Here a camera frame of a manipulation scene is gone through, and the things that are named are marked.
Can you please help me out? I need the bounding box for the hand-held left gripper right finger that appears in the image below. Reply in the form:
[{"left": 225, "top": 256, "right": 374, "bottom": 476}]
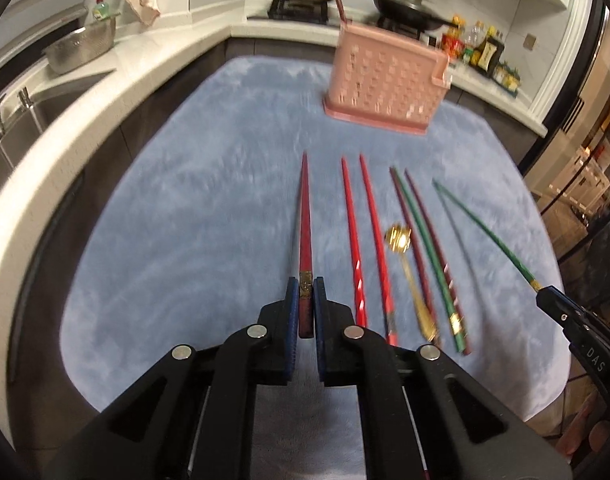
[{"left": 312, "top": 276, "right": 571, "bottom": 480}]

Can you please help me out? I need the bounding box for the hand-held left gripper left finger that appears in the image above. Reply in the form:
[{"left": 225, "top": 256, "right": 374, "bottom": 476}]
[{"left": 50, "top": 276, "right": 301, "bottom": 480}]

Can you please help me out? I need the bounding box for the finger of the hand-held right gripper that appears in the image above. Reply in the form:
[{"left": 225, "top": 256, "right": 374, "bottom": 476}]
[{"left": 535, "top": 285, "right": 594, "bottom": 334}]

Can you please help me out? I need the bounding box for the bright red chopstick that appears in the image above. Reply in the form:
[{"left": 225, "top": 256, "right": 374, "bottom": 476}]
[
  {"left": 340, "top": 157, "right": 369, "bottom": 327},
  {"left": 359, "top": 154, "right": 400, "bottom": 347}
]

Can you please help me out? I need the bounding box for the green chopstick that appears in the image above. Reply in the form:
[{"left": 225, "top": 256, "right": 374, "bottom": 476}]
[
  {"left": 432, "top": 179, "right": 542, "bottom": 293},
  {"left": 392, "top": 165, "right": 463, "bottom": 352}
]

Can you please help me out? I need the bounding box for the gold spoon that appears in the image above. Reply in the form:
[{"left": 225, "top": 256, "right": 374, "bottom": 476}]
[{"left": 384, "top": 224, "right": 440, "bottom": 342}]

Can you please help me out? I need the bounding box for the maroon chopstick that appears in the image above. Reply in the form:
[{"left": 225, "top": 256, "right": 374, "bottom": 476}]
[
  {"left": 404, "top": 169, "right": 472, "bottom": 357},
  {"left": 389, "top": 167, "right": 442, "bottom": 346}
]

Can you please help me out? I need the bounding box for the pink utensil basket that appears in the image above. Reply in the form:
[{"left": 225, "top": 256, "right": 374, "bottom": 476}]
[{"left": 322, "top": 22, "right": 453, "bottom": 136}]

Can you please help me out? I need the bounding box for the blue plush mat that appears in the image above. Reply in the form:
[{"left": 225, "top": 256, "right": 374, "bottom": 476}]
[{"left": 60, "top": 55, "right": 573, "bottom": 421}]

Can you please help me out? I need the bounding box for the dark soy sauce bottle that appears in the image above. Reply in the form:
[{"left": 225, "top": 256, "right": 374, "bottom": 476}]
[{"left": 478, "top": 35, "right": 506, "bottom": 73}]

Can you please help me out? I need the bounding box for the clear oil bottle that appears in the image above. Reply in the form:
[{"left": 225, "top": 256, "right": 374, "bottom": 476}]
[{"left": 465, "top": 21, "right": 486, "bottom": 53}]

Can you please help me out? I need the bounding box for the red seasoning packet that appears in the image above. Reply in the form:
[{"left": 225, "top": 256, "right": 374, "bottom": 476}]
[{"left": 440, "top": 30, "right": 466, "bottom": 58}]

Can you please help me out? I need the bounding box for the black gas stove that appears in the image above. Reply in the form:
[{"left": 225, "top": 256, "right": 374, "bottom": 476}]
[{"left": 247, "top": 0, "right": 436, "bottom": 43}]

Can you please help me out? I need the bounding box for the black frying pan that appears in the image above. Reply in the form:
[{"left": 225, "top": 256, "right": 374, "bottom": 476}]
[{"left": 372, "top": 0, "right": 458, "bottom": 33}]

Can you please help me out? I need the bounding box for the steel sink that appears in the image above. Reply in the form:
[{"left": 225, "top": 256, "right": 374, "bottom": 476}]
[{"left": 0, "top": 70, "right": 110, "bottom": 186}]

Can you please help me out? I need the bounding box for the steel pot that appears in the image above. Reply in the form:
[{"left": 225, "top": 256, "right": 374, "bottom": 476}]
[{"left": 42, "top": 12, "right": 118, "bottom": 76}]

